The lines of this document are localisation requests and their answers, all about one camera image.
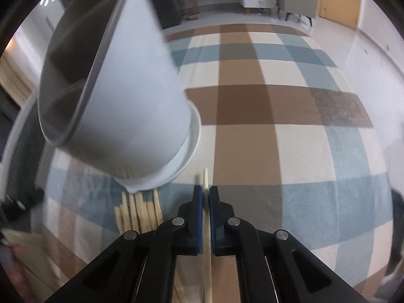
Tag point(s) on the white utensil holder cup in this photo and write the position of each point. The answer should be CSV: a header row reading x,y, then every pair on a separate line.
x,y
110,94

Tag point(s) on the checkered plaid rug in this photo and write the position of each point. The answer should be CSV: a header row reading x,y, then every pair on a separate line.
x,y
285,140

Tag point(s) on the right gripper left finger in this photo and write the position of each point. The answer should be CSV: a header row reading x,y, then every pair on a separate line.
x,y
139,267

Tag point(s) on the bamboo chopstick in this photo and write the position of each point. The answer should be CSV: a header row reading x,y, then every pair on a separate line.
x,y
207,260
142,212
158,211
119,221
125,213

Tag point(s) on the bamboo chopstick on rug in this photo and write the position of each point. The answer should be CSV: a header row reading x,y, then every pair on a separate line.
x,y
125,213
158,211
119,221
142,212

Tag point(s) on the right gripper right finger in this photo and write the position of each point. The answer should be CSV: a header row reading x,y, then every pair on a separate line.
x,y
273,267

